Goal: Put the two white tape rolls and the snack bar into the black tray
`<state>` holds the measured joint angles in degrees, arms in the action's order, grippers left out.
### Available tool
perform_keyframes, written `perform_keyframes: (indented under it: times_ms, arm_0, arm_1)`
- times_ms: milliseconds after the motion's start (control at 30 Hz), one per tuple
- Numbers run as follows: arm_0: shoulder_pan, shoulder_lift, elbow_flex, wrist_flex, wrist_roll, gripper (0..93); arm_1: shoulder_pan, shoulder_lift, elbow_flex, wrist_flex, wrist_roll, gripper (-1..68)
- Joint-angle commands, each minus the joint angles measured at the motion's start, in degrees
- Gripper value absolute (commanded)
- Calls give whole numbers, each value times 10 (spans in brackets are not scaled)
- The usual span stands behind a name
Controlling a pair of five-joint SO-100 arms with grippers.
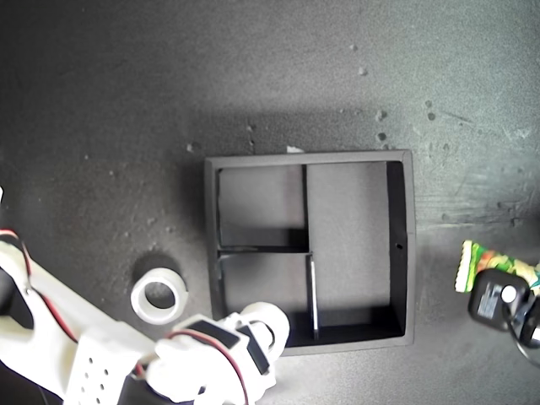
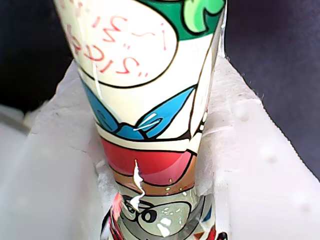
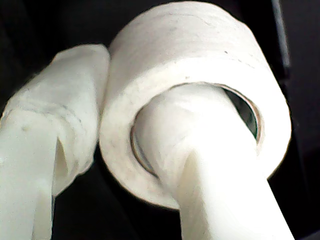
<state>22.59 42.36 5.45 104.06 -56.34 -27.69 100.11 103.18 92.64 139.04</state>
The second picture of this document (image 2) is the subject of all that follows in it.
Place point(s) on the printed green snack bar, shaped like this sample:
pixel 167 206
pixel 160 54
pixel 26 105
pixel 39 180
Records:
pixel 140 100

